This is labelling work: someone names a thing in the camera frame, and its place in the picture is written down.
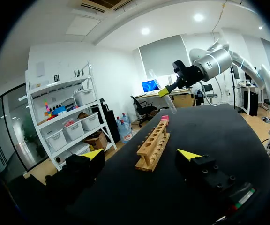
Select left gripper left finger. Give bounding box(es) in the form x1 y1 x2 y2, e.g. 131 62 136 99
29 148 106 207

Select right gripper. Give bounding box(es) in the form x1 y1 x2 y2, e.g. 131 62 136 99
158 60 206 98

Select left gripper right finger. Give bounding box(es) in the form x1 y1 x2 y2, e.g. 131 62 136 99
175 149 236 195

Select clear test tube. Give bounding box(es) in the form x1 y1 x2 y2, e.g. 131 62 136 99
149 69 178 115

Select wooden test tube rack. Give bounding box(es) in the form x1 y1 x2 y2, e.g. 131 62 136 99
135 115 171 172

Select white cable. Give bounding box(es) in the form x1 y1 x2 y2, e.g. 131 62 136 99
200 76 224 108

